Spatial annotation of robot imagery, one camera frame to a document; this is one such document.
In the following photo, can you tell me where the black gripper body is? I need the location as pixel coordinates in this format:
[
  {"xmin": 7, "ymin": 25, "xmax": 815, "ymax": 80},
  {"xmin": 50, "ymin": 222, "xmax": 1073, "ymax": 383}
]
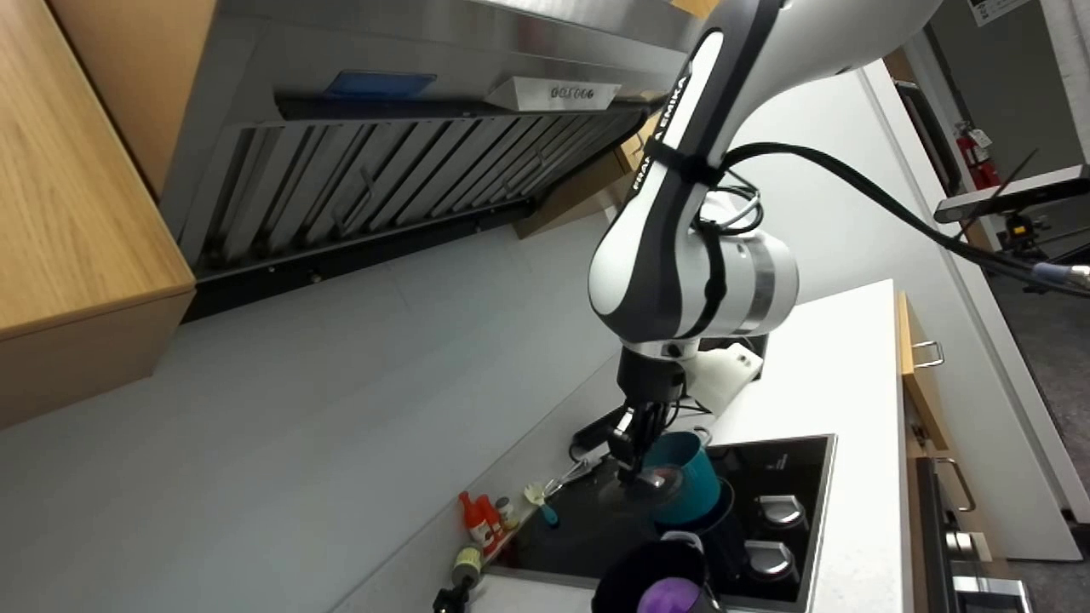
[{"xmin": 614, "ymin": 342, "xmax": 687, "ymax": 414}]

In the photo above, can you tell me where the silver pot lid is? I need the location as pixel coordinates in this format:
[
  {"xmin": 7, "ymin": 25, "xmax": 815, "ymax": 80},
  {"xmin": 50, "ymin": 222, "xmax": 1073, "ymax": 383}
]
[{"xmin": 597, "ymin": 446, "xmax": 687, "ymax": 501}]

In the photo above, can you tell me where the blue pot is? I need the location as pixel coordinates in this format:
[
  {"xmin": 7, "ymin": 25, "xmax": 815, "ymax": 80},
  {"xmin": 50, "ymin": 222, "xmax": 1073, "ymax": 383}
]
[{"xmin": 637, "ymin": 429, "xmax": 724, "ymax": 529}]

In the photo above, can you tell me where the black pot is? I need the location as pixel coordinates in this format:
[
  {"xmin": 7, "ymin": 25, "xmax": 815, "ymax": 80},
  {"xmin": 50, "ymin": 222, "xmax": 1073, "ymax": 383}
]
[{"xmin": 586, "ymin": 532, "xmax": 729, "ymax": 613}]

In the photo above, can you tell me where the black glass cooktop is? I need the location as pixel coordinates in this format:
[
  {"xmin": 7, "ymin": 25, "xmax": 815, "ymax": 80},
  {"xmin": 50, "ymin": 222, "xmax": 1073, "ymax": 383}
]
[{"xmin": 498, "ymin": 431, "xmax": 837, "ymax": 613}]

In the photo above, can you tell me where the silver stove knob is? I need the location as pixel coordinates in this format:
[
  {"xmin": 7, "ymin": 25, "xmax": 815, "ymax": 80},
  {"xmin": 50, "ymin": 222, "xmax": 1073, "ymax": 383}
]
[
  {"xmin": 738, "ymin": 538, "xmax": 802, "ymax": 587},
  {"xmin": 757, "ymin": 495, "xmax": 812, "ymax": 533}
]

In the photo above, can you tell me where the red ketchup bottle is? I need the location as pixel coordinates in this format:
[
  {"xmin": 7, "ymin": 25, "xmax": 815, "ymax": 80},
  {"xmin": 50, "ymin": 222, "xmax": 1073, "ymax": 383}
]
[{"xmin": 456, "ymin": 487, "xmax": 517, "ymax": 562}]

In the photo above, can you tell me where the purple round object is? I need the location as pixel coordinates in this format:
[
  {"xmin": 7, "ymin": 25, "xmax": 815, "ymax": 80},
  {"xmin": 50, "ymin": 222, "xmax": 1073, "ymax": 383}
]
[{"xmin": 634, "ymin": 571, "xmax": 709, "ymax": 613}]

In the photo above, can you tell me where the dark glass bottle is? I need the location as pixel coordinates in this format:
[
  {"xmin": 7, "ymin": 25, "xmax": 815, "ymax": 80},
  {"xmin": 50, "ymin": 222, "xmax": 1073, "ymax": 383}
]
[{"xmin": 429, "ymin": 545, "xmax": 487, "ymax": 613}]

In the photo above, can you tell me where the white hood label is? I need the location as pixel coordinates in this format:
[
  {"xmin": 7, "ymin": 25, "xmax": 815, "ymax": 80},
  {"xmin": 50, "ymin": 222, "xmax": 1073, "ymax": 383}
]
[{"xmin": 493, "ymin": 73, "xmax": 627, "ymax": 115}]

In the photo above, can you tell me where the silver oven knob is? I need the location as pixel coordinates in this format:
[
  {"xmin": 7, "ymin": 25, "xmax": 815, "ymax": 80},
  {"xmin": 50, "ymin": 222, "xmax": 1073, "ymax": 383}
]
[{"xmin": 939, "ymin": 525, "xmax": 981, "ymax": 562}]

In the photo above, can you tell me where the steel range hood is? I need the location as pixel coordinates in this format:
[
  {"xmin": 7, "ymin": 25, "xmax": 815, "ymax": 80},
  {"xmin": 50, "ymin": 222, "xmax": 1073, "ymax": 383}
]
[{"xmin": 158, "ymin": 0, "xmax": 709, "ymax": 324}]

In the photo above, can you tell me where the blue hood sticker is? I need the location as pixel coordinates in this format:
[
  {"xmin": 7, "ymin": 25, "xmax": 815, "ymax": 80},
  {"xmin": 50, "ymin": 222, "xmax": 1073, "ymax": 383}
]
[{"xmin": 328, "ymin": 69, "xmax": 435, "ymax": 105}]

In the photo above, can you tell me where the red fire extinguisher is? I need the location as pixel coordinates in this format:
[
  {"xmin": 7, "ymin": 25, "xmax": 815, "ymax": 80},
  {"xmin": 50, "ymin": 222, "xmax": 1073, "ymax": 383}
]
[{"xmin": 953, "ymin": 123, "xmax": 1005, "ymax": 189}]

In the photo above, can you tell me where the dark tripod bar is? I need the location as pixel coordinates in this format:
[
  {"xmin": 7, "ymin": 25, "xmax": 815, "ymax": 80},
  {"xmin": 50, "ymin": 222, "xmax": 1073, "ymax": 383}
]
[{"xmin": 930, "ymin": 160, "xmax": 1090, "ymax": 227}]

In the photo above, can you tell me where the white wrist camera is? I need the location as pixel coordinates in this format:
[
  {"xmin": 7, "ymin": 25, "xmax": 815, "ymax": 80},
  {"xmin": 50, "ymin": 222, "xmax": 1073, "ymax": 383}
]
[{"xmin": 677, "ymin": 340, "xmax": 768, "ymax": 414}]

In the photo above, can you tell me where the teal handled utensil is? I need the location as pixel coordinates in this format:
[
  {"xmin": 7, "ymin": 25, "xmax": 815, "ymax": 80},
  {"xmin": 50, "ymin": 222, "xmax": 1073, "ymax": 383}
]
[{"xmin": 517, "ymin": 481, "xmax": 568, "ymax": 532}]

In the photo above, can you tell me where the small wooden wall cabinet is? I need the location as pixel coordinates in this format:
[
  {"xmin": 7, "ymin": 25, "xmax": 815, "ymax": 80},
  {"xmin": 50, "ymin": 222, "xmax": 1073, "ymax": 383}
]
[{"xmin": 515, "ymin": 105, "xmax": 661, "ymax": 243}]

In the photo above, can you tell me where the silver drawer handle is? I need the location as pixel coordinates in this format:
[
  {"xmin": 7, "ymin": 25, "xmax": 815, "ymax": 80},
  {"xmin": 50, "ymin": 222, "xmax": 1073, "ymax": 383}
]
[{"xmin": 907, "ymin": 335, "xmax": 946, "ymax": 375}]

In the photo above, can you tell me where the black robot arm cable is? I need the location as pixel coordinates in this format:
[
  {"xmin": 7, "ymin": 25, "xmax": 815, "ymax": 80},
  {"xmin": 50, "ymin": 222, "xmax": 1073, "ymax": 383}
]
[{"xmin": 677, "ymin": 140, "xmax": 1090, "ymax": 300}]

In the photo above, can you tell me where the silver cabinet door handle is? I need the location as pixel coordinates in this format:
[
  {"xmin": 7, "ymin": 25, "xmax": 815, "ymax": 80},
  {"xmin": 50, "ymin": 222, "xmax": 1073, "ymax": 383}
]
[{"xmin": 934, "ymin": 450, "xmax": 981, "ymax": 520}]

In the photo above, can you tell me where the silver oven handle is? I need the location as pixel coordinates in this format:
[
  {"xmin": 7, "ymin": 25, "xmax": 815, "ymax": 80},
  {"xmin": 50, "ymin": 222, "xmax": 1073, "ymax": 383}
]
[{"xmin": 950, "ymin": 569, "xmax": 1034, "ymax": 613}]

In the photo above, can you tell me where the large wooden wall cabinet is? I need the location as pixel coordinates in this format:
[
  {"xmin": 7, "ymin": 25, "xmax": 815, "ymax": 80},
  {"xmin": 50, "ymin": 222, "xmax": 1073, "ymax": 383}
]
[{"xmin": 0, "ymin": 0, "xmax": 221, "ymax": 429}]

